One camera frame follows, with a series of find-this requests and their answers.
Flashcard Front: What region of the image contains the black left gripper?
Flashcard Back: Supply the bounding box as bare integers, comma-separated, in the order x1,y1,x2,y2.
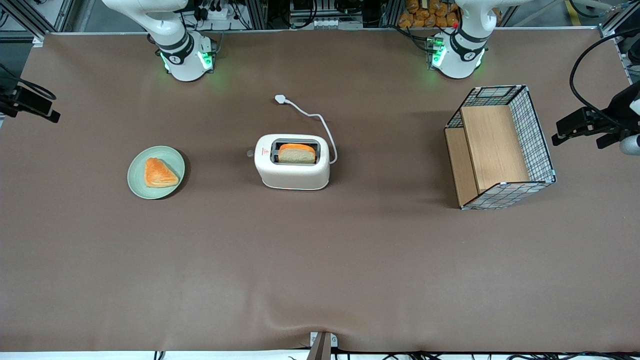
552,81,640,147

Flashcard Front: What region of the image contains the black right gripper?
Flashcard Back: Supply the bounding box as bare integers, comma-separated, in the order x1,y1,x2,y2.
0,85,61,124

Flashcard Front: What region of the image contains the white toaster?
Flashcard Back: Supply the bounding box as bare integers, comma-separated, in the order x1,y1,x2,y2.
254,134,331,191

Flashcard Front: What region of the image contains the wooden step shelf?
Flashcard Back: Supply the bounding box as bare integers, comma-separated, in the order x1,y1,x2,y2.
444,104,531,207

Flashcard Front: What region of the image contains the triangular orange pastry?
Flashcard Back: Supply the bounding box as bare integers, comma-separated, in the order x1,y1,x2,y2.
144,157,180,189

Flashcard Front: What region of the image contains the pale green plate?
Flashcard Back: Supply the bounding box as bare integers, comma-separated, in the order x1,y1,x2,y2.
127,145,186,200

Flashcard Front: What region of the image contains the bag of bread rolls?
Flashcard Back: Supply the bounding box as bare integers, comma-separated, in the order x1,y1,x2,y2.
398,0,462,29

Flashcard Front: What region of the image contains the white power strip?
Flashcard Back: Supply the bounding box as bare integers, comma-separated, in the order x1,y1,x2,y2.
192,2,242,22

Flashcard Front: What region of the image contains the bread slice with orange crust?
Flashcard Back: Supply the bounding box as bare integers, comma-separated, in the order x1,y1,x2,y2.
277,143,318,165

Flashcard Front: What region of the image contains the wire grid basket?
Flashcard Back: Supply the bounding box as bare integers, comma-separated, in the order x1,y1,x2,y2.
444,84,557,211

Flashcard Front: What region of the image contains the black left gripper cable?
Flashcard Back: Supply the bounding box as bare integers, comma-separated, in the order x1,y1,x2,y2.
569,26,640,127

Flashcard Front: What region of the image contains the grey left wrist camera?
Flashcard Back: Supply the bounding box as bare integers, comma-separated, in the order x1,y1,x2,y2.
596,131,640,156

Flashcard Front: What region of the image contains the aluminium frame post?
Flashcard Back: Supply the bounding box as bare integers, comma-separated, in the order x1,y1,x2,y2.
379,0,402,29
244,0,269,30

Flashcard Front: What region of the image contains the white power cable with plug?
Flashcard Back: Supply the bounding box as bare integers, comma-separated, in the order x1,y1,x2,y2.
273,94,339,165

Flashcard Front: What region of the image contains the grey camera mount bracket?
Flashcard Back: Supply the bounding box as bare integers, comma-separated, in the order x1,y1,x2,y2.
306,331,339,360

